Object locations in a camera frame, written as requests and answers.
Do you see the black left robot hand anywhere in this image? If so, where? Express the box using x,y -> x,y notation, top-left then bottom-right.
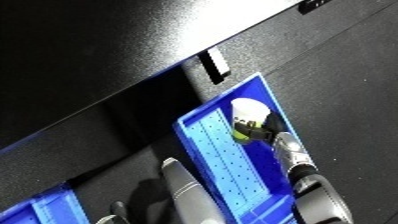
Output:
94,158 -> 230,224

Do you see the white paper cup green band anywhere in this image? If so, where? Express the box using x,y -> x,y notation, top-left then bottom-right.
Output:
229,97 -> 274,145

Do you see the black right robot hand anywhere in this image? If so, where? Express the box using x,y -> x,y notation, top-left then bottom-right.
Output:
232,113 -> 292,144

